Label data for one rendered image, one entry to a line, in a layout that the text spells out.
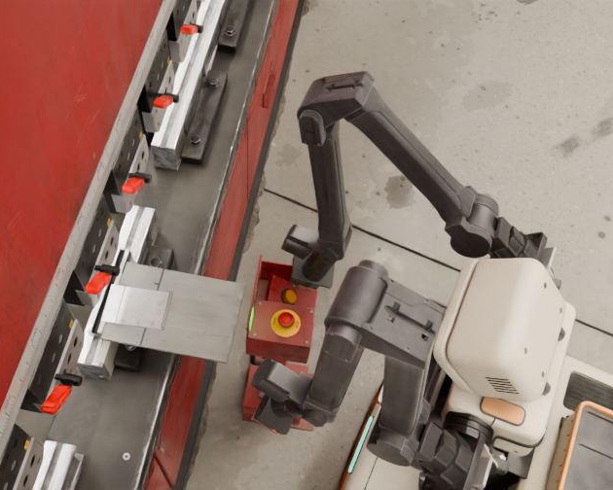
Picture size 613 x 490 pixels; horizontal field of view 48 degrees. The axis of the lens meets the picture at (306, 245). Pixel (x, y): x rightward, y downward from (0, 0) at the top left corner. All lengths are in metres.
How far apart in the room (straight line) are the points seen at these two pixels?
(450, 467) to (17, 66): 0.86
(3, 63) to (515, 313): 0.79
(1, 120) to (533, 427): 0.92
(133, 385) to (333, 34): 2.24
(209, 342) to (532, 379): 0.65
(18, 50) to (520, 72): 2.84
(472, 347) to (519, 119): 2.25
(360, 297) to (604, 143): 2.63
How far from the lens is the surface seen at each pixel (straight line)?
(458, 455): 1.19
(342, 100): 1.17
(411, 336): 0.82
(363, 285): 0.82
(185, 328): 1.46
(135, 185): 1.28
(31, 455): 1.19
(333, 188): 1.35
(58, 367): 1.20
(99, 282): 1.19
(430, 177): 1.26
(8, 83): 0.87
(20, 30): 0.89
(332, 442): 2.43
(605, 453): 1.65
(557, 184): 3.13
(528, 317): 1.14
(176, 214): 1.74
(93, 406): 1.57
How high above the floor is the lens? 2.35
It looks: 61 degrees down
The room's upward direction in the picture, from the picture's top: 9 degrees clockwise
